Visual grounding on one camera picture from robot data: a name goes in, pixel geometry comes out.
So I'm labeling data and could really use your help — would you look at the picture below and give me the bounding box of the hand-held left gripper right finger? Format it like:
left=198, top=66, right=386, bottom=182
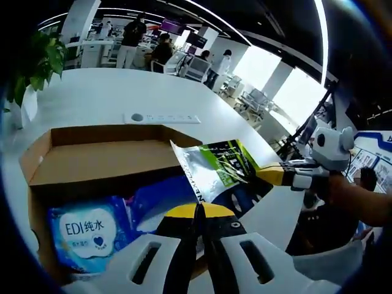
left=198, top=203, right=341, bottom=294

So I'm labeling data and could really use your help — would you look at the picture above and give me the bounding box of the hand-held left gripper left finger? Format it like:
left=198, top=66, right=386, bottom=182
left=62, top=204, right=200, bottom=294

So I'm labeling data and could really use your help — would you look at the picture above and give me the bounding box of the silver green soft packet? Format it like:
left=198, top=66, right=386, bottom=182
left=170, top=139, right=275, bottom=220

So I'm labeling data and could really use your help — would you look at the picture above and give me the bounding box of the blue soft wipes pack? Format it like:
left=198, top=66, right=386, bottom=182
left=47, top=176, right=200, bottom=273

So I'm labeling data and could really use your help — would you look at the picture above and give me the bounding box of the brown cardboard shoe box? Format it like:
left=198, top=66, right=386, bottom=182
left=18, top=124, right=275, bottom=287

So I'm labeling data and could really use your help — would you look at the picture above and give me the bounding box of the dark computer monitor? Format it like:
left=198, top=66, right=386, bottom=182
left=300, top=115, right=319, bottom=144

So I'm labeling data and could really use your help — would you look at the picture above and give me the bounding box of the row of grey office chairs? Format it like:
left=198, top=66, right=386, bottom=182
left=219, top=75, right=278, bottom=123

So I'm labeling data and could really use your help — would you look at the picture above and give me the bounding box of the white power strip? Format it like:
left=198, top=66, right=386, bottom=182
left=123, top=112, right=202, bottom=124

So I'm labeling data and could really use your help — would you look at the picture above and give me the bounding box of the white office chair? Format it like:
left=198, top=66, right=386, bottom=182
left=151, top=56, right=181, bottom=76

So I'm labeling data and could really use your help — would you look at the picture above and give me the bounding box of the green plant in white pot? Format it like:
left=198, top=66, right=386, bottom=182
left=4, top=30, right=67, bottom=129

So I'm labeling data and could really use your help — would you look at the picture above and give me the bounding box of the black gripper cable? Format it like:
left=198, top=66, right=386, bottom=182
left=345, top=146, right=353, bottom=182

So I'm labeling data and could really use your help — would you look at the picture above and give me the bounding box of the blue white wall poster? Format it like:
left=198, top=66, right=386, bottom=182
left=345, top=130, right=392, bottom=194

